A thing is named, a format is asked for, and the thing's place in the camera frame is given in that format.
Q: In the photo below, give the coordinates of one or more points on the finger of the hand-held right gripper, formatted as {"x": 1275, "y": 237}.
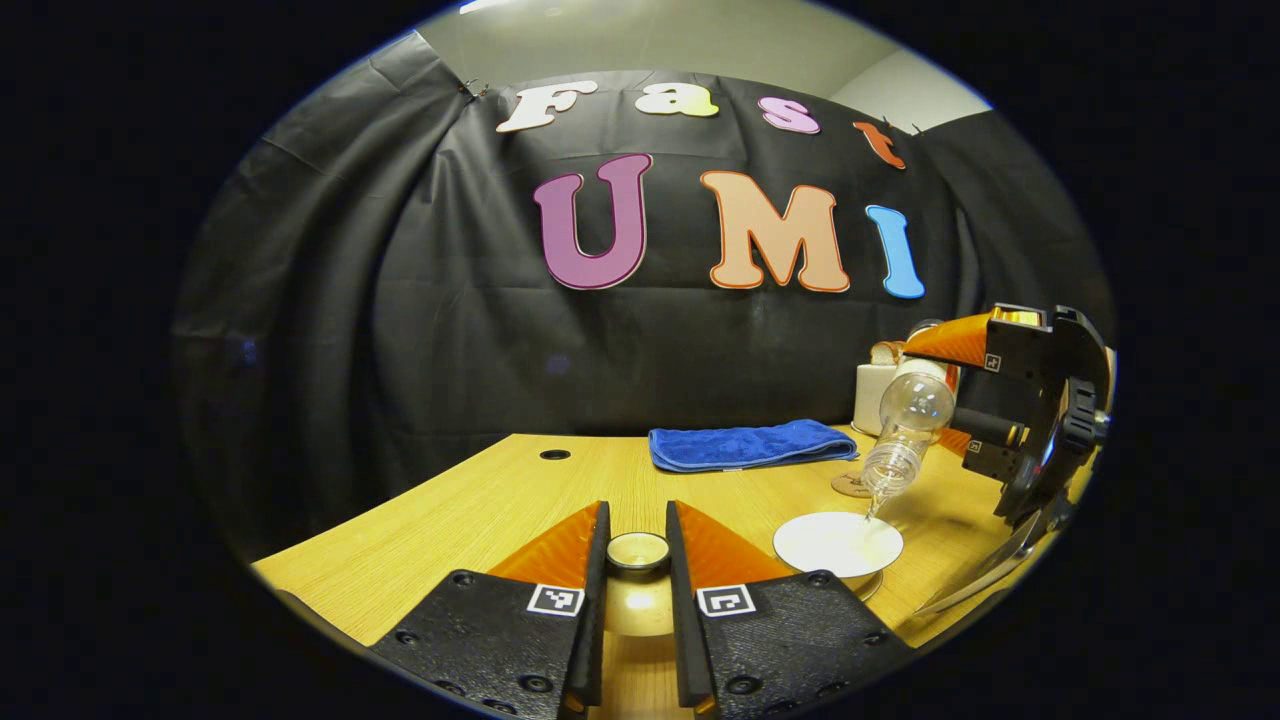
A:
{"x": 960, "y": 340}
{"x": 990, "y": 460}

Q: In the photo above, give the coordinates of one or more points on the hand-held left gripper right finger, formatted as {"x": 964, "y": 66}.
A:
{"x": 682, "y": 620}

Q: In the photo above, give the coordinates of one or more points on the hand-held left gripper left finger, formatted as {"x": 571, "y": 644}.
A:
{"x": 597, "y": 620}

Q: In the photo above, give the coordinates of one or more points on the clear plastic water bottle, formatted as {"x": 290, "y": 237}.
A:
{"x": 915, "y": 405}

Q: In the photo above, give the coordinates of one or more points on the round cork coaster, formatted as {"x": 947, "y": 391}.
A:
{"x": 848, "y": 487}

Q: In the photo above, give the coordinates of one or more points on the cream ceramic teacup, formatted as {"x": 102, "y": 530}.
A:
{"x": 835, "y": 542}

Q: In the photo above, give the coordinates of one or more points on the toast bread slice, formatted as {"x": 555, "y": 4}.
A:
{"x": 885, "y": 352}

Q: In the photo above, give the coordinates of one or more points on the white toaster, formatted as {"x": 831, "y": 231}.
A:
{"x": 872, "y": 400}

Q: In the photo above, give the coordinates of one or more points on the blue folded towel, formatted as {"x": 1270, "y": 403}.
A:
{"x": 740, "y": 445}

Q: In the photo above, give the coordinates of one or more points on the black backdrop cloth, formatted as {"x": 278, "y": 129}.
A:
{"x": 400, "y": 350}

